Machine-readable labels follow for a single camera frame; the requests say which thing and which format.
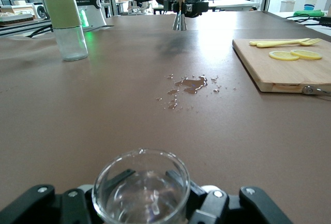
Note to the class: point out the white blue bucket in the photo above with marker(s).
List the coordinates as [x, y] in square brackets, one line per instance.
[311, 3]

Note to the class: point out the green sleeved glass bottle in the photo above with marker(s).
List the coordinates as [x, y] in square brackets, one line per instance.
[62, 6]

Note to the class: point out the white table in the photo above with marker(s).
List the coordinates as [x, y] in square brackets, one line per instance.
[232, 2]

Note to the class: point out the steel jigger measuring cup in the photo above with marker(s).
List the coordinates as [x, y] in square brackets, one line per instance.
[179, 22]

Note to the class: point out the green cloth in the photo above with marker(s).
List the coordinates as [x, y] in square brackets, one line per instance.
[307, 13]

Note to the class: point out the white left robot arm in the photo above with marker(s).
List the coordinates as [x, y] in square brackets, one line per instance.
[88, 14]

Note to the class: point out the wooden cutting board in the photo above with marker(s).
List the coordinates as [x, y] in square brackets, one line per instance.
[271, 74]

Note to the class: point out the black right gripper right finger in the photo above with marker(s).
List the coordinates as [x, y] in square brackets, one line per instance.
[219, 211]

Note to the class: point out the black power adapter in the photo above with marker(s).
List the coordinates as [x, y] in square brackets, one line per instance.
[325, 20]

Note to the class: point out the brown table cover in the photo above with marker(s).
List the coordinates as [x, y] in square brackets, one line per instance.
[77, 118]

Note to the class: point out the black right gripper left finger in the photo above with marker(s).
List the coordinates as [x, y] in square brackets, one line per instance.
[38, 206]

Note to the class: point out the yellow plastic fork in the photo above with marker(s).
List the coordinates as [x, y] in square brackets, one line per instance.
[279, 44]

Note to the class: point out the spilled liquid puddle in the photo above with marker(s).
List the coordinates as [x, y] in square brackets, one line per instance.
[192, 84]

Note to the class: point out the lemon slice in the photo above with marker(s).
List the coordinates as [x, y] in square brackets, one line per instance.
[309, 54]
[283, 56]

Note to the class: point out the white bin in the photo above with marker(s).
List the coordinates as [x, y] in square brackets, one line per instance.
[287, 6]

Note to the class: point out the small clear glass cup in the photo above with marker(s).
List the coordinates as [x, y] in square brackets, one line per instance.
[139, 208]

